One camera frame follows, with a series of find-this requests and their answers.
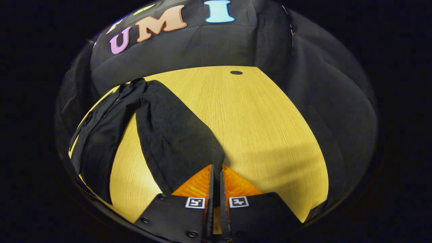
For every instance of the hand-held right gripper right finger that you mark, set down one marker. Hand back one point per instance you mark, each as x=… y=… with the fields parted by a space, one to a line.
x=224 y=209

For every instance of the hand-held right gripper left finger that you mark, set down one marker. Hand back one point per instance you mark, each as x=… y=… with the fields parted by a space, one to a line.
x=210 y=209

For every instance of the black button shirt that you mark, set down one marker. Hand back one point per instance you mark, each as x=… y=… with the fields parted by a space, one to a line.
x=175 y=135

